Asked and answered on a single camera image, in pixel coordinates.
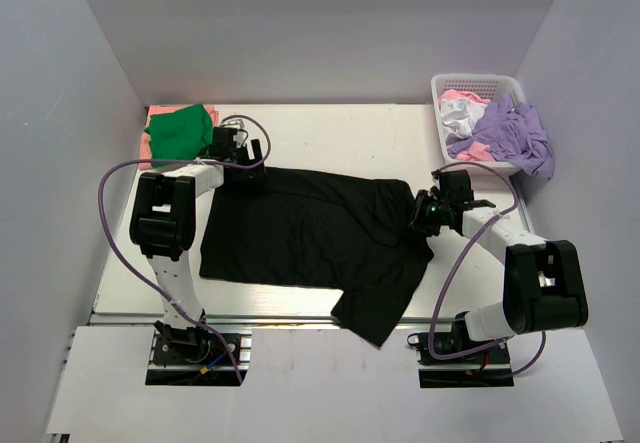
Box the aluminium rail at table edge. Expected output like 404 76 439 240
87 287 567 330

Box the black t shirt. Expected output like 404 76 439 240
199 167 434 347

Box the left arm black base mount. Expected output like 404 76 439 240
149 321 233 371

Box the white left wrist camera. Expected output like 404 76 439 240
219 117 247 134

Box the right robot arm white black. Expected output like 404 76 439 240
409 164 589 362

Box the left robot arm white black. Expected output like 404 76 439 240
129 115 265 362

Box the purple t shirt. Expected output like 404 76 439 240
473 94 555 179

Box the white plastic laundry basket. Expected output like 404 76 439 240
431 73 527 164

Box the folded green t shirt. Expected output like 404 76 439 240
145 104 214 168

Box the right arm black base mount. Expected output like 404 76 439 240
407 327 512 367

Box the white t shirt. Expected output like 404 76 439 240
440 97 488 146

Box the pink t shirt in basket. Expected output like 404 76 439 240
439 89 495 162

